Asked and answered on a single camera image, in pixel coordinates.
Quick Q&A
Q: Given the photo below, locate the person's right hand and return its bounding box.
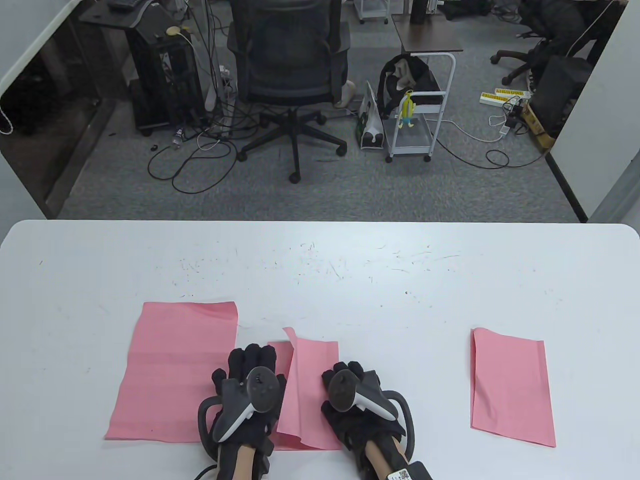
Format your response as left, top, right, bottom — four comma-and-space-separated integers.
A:
321, 361, 407, 463

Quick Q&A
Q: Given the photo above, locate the person's left hand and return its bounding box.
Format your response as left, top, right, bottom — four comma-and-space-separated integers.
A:
210, 344, 289, 454

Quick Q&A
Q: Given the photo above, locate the pink paper sheet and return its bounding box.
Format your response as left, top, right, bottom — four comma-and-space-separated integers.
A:
104, 301, 239, 444
266, 326, 344, 452
470, 327, 557, 448

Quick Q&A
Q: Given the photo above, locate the person's left forearm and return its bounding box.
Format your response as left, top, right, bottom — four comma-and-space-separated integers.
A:
217, 445, 273, 480

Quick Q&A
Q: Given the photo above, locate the grey left hand controller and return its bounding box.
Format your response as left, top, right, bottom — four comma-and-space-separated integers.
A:
197, 366, 282, 457

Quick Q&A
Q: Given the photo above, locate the white green shopping bag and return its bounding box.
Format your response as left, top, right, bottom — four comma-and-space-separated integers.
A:
355, 80, 387, 150

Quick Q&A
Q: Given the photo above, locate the white rolling cart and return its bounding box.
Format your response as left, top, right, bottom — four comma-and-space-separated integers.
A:
384, 51, 457, 164

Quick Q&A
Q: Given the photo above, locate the yellow hanging toy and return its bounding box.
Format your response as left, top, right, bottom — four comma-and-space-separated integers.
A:
397, 89, 419, 130

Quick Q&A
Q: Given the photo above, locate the black computer tower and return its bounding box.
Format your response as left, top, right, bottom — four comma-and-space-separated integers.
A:
124, 25, 212, 138

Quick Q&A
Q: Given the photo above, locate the black bag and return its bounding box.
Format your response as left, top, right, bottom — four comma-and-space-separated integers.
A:
377, 54, 444, 120

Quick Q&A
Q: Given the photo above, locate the black mesh office chair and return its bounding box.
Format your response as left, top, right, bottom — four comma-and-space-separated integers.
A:
226, 0, 352, 185

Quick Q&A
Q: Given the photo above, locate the cardboard box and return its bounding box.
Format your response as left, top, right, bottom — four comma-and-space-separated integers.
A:
519, 102, 557, 152

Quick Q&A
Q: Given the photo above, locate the brown side table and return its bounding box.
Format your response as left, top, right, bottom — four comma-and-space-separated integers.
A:
391, 14, 465, 55

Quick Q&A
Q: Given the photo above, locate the black monitor stand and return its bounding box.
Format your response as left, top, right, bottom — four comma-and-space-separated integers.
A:
79, 0, 157, 31

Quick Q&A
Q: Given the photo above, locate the black backpack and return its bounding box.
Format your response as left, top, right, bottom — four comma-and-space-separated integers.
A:
528, 54, 594, 138

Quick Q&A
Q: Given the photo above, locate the tangle of black cables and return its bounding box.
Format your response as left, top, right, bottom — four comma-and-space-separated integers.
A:
146, 100, 251, 196

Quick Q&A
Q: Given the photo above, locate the white cable with charger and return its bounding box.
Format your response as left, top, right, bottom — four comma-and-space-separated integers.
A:
434, 115, 511, 146

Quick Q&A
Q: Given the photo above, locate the white wire cart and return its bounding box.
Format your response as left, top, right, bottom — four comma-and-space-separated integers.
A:
353, 0, 391, 25

